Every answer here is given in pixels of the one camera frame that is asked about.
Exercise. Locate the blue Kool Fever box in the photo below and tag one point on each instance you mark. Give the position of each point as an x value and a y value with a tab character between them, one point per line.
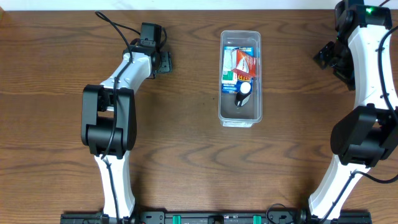
227	88

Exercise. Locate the red small box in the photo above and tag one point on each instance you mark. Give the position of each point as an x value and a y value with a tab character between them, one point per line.
243	64

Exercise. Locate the black bottle white cap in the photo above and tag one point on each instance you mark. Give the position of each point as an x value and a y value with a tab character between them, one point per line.
243	94

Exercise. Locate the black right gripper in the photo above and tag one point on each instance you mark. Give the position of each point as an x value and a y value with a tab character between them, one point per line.
328	53

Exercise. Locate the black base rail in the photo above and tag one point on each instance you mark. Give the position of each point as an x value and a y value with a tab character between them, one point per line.
272	216

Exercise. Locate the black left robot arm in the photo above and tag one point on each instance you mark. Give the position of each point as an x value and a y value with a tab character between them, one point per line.
109	127

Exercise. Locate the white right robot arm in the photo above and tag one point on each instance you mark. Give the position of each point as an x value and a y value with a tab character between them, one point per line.
360	57

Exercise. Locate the clear plastic container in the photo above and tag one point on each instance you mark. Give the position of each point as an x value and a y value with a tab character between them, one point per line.
251	113

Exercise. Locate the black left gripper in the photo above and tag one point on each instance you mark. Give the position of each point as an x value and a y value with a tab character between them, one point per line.
168	60

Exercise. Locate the white green medicine box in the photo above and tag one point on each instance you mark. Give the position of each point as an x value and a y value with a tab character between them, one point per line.
228	76

